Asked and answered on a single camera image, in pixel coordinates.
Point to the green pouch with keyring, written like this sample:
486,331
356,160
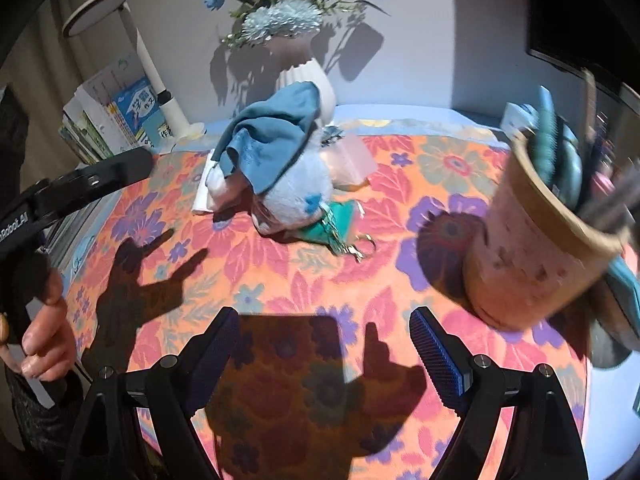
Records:
338,230

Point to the pens in holder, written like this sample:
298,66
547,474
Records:
571,166

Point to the teal blue cloth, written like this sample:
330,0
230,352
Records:
264,138

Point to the pink translucent pouch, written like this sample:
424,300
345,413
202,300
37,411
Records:
349,160

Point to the person's left hand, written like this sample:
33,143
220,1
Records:
49,342

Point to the grey plush bunny toy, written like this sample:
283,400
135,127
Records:
296,199

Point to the blue cover book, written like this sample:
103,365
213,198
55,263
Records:
139,107

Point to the floral orange tablecloth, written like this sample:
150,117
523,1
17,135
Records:
325,382

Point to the stack of books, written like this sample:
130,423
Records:
91,111

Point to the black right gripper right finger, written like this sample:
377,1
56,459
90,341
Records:
445,358

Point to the white folded towel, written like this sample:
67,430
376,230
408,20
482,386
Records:
200,204

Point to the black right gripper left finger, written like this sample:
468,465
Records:
204,358

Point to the light blue cloth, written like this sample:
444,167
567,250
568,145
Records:
624,286

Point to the cork pen holder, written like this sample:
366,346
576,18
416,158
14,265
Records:
532,256

